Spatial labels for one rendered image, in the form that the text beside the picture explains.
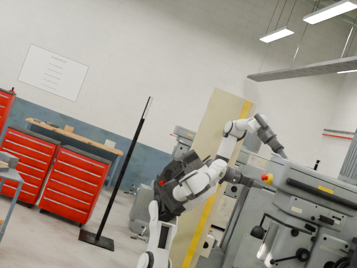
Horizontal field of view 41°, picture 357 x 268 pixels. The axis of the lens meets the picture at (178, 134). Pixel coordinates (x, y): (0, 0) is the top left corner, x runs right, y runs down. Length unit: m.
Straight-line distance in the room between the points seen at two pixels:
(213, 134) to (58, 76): 7.60
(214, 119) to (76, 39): 7.62
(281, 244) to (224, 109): 1.94
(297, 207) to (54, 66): 9.45
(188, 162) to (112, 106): 8.66
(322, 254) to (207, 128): 1.94
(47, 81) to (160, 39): 2.80
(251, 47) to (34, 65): 5.15
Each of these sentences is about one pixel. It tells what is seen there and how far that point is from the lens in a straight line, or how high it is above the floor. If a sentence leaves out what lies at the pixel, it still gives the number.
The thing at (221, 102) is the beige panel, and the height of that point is 2.19.
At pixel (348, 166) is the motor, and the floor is 1.98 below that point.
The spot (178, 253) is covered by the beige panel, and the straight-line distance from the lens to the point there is 4.45.
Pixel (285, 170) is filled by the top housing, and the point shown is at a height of 1.83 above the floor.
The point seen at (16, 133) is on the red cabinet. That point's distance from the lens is 7.19.
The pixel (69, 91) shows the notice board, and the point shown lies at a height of 1.75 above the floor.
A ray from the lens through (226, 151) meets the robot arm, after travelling 3.03.
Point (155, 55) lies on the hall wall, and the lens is 11.58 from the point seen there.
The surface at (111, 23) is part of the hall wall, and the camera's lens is 11.60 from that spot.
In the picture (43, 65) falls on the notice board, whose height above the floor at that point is 2.09.
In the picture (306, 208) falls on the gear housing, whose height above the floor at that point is 1.69.
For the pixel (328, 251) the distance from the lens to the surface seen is 2.73.
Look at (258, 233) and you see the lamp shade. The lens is 2.62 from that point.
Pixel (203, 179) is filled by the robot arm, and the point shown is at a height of 1.64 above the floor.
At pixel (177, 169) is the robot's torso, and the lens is 2.84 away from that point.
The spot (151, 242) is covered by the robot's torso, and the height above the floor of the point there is 1.11.
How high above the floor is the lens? 1.84
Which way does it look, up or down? 1 degrees down
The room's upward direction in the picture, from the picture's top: 21 degrees clockwise
